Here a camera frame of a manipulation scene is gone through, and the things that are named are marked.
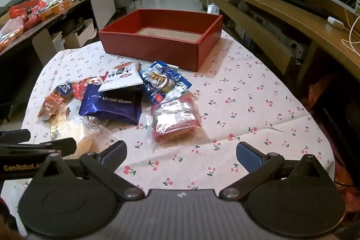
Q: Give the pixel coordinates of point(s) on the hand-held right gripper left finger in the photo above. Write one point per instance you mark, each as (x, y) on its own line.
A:
(114, 154)

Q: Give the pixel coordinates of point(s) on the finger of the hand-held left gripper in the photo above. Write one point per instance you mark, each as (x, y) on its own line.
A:
(14, 136)
(42, 147)

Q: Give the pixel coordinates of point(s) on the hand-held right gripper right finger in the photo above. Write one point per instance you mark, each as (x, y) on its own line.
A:
(247, 157)

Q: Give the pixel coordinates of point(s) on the clear pale snack packet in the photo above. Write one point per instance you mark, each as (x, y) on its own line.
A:
(73, 127)

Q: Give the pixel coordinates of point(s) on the dark purple wafer packet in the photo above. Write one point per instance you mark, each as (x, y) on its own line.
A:
(112, 105)

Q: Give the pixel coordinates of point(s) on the red and blue snack packet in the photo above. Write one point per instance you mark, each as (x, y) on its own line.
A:
(56, 99)

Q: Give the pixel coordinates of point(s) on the pink clear snack packet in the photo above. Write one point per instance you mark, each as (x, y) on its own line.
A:
(174, 122)

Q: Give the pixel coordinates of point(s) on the white snack packet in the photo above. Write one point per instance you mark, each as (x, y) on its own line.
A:
(121, 78)

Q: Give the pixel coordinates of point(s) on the red cardboard box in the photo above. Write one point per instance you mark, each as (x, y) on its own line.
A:
(152, 46)

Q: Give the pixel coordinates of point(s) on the cherry print tablecloth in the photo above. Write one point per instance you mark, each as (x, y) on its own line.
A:
(239, 105)

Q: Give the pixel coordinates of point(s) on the red food packets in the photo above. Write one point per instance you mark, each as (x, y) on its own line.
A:
(11, 32)

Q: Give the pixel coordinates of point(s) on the dark side table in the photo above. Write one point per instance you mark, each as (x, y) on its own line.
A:
(33, 29)

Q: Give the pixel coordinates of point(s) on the small white cardboard box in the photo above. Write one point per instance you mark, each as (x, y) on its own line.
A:
(80, 34)

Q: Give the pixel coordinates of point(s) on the orange flat box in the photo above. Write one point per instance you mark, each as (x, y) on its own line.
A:
(54, 10)

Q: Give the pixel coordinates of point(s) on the wooden television cabinet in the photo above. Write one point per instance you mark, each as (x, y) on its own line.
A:
(281, 6)

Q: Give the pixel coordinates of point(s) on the white shopping bag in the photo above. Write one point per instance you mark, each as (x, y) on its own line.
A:
(212, 5)

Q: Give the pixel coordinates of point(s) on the white power adapter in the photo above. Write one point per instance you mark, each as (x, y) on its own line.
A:
(335, 23)

